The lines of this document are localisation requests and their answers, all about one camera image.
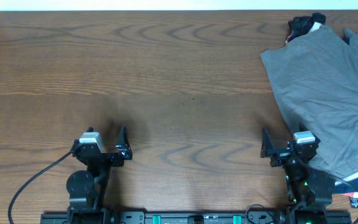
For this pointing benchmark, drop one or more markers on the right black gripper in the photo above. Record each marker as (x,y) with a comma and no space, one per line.
(281,154)

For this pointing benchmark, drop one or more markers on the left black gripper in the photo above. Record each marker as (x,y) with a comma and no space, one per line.
(106,157)

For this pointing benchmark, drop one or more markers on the grey shorts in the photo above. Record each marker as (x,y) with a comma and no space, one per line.
(314,80)

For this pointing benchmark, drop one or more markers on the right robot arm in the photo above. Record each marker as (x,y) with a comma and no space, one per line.
(309,189)

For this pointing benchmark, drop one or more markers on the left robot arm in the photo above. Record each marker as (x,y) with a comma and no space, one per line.
(87,187)

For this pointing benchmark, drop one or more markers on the black patterned garment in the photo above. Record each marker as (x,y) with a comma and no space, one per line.
(303,25)

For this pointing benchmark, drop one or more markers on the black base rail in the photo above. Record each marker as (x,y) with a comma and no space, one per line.
(252,216)

